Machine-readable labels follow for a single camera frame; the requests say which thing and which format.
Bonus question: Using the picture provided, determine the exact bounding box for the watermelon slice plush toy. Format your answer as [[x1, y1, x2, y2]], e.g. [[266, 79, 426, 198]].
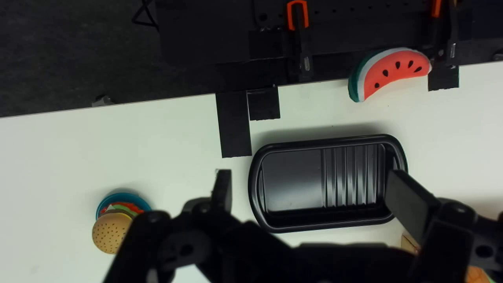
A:
[[347, 47, 432, 102]]

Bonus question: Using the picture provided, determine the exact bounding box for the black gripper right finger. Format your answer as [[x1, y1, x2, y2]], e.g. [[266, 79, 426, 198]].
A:
[[385, 170, 439, 244]]

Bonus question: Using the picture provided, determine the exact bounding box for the black table clamp bracket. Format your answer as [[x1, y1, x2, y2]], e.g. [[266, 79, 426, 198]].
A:
[[215, 30, 314, 157]]

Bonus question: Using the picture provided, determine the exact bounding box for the black plastic tray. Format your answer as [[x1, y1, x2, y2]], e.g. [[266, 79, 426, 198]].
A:
[[248, 135, 407, 233]]

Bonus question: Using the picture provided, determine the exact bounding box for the burger plush toy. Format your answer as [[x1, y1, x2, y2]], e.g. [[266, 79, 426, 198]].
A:
[[91, 189, 153, 255]]

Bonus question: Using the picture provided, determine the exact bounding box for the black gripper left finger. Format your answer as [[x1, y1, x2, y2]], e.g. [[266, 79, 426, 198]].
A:
[[211, 170, 233, 211]]

